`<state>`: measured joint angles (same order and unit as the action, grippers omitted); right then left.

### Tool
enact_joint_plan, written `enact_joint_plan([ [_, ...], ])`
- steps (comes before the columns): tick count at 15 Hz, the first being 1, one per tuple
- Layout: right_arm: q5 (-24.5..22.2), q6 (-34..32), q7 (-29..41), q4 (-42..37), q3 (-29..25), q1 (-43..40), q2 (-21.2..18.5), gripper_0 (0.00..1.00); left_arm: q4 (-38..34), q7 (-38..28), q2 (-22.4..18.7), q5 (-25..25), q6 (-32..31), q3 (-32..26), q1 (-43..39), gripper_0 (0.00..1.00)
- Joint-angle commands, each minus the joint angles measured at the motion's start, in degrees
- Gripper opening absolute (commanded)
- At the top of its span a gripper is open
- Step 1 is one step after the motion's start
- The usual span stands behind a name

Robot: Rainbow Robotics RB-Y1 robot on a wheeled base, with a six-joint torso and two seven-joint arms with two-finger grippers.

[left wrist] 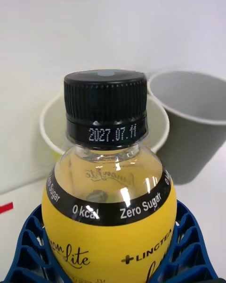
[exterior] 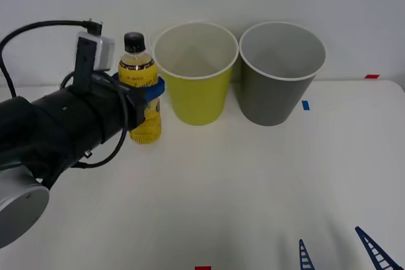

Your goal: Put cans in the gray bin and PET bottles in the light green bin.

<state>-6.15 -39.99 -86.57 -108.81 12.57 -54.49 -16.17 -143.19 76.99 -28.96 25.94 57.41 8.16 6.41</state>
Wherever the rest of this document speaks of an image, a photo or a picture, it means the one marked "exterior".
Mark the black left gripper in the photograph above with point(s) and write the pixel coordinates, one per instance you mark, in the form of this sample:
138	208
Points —
110	108

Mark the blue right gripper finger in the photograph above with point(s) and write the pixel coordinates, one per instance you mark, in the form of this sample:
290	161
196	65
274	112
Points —
378	252
305	259

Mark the yellow bottle with black cap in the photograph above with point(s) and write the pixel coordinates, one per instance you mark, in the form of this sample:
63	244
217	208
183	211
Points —
137	71

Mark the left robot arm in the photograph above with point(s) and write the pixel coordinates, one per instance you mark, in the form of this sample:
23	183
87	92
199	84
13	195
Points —
47	124

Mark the yellow-green plastic bin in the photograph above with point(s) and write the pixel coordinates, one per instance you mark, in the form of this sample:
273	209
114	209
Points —
197	99

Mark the grey plastic bin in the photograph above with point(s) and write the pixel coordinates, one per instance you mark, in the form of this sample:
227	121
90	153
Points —
269	99

